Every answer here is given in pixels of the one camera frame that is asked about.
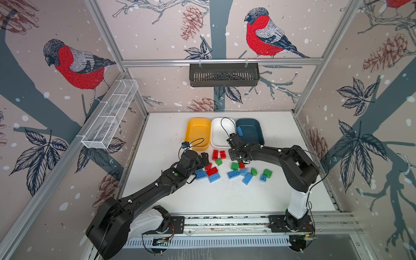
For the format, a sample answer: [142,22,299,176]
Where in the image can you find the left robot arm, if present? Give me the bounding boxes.
[86,149,209,260]

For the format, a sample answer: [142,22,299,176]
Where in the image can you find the blue lego pair left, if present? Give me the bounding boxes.
[195,169,208,180]

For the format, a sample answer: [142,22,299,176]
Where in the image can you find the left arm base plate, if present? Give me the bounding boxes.
[155,216,185,235]

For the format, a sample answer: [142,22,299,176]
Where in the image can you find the white plastic bin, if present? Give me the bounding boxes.
[210,118,236,148]

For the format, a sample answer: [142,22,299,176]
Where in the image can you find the small blue lego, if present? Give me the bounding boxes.
[260,174,268,182]
[239,168,249,177]

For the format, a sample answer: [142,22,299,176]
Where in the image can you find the red lego long top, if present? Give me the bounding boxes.
[212,149,219,161]

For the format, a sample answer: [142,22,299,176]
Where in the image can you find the black hanging wire basket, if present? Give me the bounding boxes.
[189,63,260,87]

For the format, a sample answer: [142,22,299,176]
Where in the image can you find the white mesh wall shelf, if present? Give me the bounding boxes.
[81,79,138,149]

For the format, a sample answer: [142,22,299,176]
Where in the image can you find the aluminium front rail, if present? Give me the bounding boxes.
[171,211,364,236]

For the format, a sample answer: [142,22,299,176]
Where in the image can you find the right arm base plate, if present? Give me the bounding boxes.
[268,214,315,233]

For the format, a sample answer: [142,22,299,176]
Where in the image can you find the yellow plastic bin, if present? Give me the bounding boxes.
[184,118,211,152]

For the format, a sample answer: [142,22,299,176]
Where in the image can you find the small blue lego centre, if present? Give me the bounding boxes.
[239,168,249,177]

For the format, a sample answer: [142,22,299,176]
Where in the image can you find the small blue lego right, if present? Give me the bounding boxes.
[260,174,268,182]

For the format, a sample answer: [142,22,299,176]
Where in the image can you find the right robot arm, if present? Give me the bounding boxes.
[226,134,319,231]

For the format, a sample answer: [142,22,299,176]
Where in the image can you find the dark teal plastic bin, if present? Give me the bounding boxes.
[236,118,265,145]

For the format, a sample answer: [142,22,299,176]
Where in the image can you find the blue long lego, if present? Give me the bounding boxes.
[242,173,253,185]
[209,173,221,183]

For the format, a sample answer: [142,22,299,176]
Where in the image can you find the red sloped lego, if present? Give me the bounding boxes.
[205,162,212,171]

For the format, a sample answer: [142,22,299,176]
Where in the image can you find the green lego small right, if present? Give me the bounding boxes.
[250,168,258,176]

